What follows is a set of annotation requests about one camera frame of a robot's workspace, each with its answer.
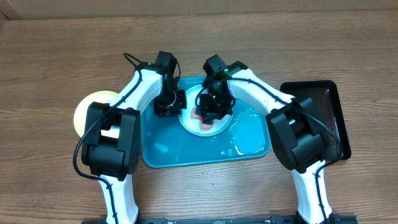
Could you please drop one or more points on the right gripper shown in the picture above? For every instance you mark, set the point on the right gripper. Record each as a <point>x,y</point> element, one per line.
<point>214,112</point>

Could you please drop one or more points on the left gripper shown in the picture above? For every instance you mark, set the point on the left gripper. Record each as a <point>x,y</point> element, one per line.
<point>177,111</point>

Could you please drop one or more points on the red and green sponge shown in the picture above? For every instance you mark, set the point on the red and green sponge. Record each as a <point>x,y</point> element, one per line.
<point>204,124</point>

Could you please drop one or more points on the blue-rimmed plate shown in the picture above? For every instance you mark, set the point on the blue-rimmed plate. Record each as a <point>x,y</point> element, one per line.
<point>193,125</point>

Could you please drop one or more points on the green-rimmed plate front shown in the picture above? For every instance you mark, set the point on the green-rimmed plate front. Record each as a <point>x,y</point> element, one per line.
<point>79,118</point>

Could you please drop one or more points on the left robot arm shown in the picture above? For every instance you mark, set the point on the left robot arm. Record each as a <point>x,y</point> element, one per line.
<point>109,148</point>

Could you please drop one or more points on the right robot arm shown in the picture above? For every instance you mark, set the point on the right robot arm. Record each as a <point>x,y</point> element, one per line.
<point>299,139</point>

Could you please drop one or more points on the teal plastic tray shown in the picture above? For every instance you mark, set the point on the teal plastic tray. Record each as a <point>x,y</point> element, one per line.
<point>166,143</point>

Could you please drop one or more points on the black plastic tray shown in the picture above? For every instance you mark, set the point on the black plastic tray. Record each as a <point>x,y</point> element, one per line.
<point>324,94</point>

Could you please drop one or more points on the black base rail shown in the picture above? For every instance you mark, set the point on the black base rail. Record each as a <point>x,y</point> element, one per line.
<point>275,219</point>

